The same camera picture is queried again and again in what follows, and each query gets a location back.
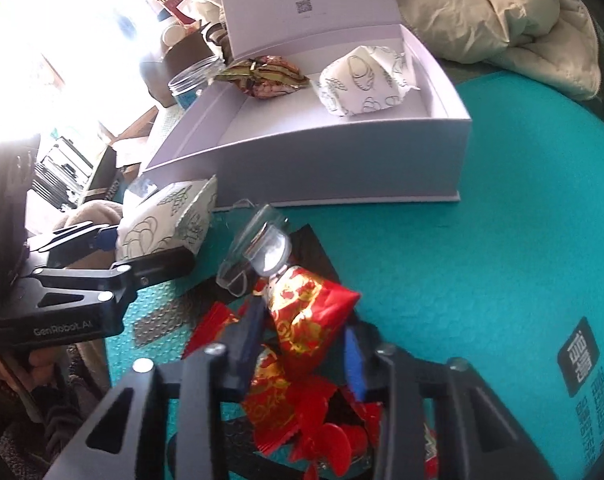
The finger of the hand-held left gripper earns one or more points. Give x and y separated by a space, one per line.
157 267
104 240

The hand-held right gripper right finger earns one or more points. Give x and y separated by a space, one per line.
354 365

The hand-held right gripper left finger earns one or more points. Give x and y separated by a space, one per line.
247 332

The white printed snack packet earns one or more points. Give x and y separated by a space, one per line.
157 225
362 85

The red gold snack packet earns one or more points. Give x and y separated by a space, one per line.
269 385
307 320

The small clear plastic cup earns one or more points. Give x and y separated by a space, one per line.
254 255

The red plastic flower toy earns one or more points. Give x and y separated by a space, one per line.
332 440

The white gift box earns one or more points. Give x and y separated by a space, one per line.
332 160

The green brown candy packet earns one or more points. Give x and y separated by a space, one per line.
267 77

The person's left hand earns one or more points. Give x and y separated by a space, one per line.
29 360

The beige fleece cloth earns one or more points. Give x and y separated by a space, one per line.
89 212

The small open cardboard box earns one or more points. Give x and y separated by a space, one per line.
107 175

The black ribbed device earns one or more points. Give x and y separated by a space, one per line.
62 170

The teal bubble mailer bag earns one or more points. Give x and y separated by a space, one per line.
482 260

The clear plastic jar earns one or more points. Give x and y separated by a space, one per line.
192 82

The beige quilted jacket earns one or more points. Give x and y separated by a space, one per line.
482 5

